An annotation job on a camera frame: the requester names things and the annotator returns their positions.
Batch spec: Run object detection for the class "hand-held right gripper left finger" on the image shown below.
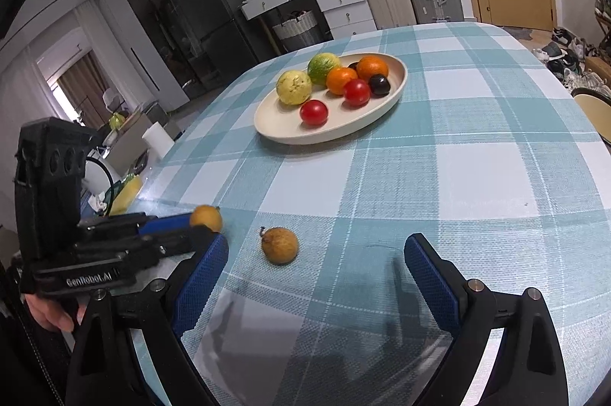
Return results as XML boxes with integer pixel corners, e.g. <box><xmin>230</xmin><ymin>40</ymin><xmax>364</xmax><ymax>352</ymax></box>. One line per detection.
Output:
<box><xmin>65</xmin><ymin>234</ymin><xmax>230</xmax><ymax>406</ymax></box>

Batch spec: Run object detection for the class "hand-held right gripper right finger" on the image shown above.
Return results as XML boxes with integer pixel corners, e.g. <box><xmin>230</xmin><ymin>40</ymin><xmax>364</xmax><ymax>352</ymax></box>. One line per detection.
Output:
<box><xmin>404</xmin><ymin>233</ymin><xmax>569</xmax><ymax>406</ymax></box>

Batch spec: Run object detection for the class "large orange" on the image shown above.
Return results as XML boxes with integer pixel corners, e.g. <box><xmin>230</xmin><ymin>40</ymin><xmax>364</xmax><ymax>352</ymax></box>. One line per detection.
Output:
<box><xmin>326</xmin><ymin>66</ymin><xmax>359</xmax><ymax>96</ymax></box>

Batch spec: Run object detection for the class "shoe rack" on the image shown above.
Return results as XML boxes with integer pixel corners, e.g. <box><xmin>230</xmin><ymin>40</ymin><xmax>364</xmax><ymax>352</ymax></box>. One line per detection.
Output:
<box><xmin>592</xmin><ymin>0</ymin><xmax>611</xmax><ymax>53</ymax></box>

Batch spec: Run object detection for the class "black cable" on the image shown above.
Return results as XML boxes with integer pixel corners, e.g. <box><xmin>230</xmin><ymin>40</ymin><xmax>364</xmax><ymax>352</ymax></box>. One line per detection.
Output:
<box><xmin>86</xmin><ymin>158</ymin><xmax>118</xmax><ymax>216</ymax></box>

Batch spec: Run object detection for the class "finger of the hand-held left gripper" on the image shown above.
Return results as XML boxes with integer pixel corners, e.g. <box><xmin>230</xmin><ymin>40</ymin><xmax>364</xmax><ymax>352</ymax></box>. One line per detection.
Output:
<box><xmin>153</xmin><ymin>225</ymin><xmax>218</xmax><ymax>264</ymax></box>
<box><xmin>137</xmin><ymin>212</ymin><xmax>196</xmax><ymax>237</ymax></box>

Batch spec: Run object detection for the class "white curtain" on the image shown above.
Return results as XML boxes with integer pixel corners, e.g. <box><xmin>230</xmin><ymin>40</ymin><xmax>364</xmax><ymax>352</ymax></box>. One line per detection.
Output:
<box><xmin>0</xmin><ymin>48</ymin><xmax>63</xmax><ymax>134</ymax></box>

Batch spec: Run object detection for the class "yellow green citrus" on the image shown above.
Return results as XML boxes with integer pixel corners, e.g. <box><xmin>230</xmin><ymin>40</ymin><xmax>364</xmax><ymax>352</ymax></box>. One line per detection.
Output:
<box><xmin>276</xmin><ymin>70</ymin><xmax>313</xmax><ymax>106</ymax></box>

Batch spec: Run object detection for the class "doormat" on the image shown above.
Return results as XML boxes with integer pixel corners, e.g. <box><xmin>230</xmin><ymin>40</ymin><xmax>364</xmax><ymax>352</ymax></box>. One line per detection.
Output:
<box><xmin>501</xmin><ymin>25</ymin><xmax>554</xmax><ymax>41</ymax></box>

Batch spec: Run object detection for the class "brown curtain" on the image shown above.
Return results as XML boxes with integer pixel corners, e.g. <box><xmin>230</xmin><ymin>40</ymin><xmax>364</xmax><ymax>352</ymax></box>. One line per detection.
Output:
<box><xmin>57</xmin><ymin>52</ymin><xmax>113</xmax><ymax>120</ymax></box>

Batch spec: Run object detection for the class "flat cardboard box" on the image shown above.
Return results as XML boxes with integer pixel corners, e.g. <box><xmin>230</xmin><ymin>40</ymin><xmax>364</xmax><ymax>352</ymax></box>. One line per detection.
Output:
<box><xmin>585</xmin><ymin>57</ymin><xmax>611</xmax><ymax>77</ymax></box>

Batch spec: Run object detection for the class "yellow sponge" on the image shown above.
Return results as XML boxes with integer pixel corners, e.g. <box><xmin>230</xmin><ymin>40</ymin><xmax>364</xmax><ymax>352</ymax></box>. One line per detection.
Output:
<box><xmin>109</xmin><ymin>174</ymin><xmax>144</xmax><ymax>216</ymax></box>

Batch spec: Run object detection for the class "dark plum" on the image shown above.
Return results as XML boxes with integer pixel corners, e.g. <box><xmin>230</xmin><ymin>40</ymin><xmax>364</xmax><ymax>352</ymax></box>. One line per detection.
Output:
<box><xmin>369</xmin><ymin>74</ymin><xmax>391</xmax><ymax>97</ymax></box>

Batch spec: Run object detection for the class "white desk with drawers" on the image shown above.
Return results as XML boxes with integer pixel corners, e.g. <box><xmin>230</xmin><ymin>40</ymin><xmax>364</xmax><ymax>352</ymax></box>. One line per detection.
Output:
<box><xmin>239</xmin><ymin>0</ymin><xmax>378</xmax><ymax>44</ymax></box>

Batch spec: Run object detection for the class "paper towel roll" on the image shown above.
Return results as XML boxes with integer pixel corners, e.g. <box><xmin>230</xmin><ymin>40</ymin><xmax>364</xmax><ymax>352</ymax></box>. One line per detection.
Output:
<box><xmin>142</xmin><ymin>122</ymin><xmax>175</xmax><ymax>161</ymax></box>

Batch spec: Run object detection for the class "small orange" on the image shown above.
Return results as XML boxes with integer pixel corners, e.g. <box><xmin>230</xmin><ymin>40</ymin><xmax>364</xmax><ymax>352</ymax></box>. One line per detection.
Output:
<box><xmin>356</xmin><ymin>56</ymin><xmax>390</xmax><ymax>83</ymax></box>

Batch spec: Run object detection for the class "person's left hand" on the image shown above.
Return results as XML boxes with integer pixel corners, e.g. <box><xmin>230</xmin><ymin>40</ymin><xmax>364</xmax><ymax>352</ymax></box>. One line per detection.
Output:
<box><xmin>25</xmin><ymin>291</ymin><xmax>89</xmax><ymax>333</ymax></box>

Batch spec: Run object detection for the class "white cabinet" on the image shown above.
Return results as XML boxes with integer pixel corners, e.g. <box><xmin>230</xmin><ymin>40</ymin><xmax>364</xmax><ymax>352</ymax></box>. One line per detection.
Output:
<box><xmin>99</xmin><ymin>0</ymin><xmax>191</xmax><ymax>113</ymax></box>

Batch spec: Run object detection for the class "white air conditioner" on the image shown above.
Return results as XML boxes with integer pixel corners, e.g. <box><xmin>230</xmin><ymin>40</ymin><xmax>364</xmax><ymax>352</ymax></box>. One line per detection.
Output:
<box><xmin>36</xmin><ymin>29</ymin><xmax>91</xmax><ymax>65</ymax></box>

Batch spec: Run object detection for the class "brown longan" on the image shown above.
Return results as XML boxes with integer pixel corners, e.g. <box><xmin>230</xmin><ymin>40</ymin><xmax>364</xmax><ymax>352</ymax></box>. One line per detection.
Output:
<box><xmin>189</xmin><ymin>205</ymin><xmax>223</xmax><ymax>233</ymax></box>
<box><xmin>260</xmin><ymin>227</ymin><xmax>299</xmax><ymax>266</ymax></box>

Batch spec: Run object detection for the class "pile of shoes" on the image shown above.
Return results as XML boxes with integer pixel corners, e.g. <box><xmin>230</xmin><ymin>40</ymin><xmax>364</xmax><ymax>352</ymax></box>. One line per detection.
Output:
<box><xmin>532</xmin><ymin>26</ymin><xmax>611</xmax><ymax>89</ymax></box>

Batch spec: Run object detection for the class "red tomato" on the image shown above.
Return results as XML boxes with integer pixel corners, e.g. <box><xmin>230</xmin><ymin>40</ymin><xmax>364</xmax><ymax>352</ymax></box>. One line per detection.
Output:
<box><xmin>342</xmin><ymin>79</ymin><xmax>372</xmax><ymax>107</ymax></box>
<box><xmin>300</xmin><ymin>99</ymin><xmax>329</xmax><ymax>127</ymax></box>

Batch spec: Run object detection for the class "woven basket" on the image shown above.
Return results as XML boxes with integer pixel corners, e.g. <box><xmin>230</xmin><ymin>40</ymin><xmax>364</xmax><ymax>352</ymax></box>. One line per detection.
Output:
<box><xmin>271</xmin><ymin>10</ymin><xmax>320</xmax><ymax>51</ymax></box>

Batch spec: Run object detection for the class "teal checkered tablecloth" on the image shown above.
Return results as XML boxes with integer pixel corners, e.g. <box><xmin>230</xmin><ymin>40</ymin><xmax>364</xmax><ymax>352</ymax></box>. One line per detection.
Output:
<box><xmin>81</xmin><ymin>23</ymin><xmax>611</xmax><ymax>406</ymax></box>

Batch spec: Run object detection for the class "grey refrigerator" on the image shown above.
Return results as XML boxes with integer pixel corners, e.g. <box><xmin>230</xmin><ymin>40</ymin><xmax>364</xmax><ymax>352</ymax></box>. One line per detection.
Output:
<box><xmin>166</xmin><ymin>0</ymin><xmax>275</xmax><ymax>87</ymax></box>

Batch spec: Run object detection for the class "cream oval plate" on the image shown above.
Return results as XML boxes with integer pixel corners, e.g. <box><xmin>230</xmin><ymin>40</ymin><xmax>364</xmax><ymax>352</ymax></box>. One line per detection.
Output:
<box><xmin>253</xmin><ymin>53</ymin><xmax>408</xmax><ymax>145</ymax></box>

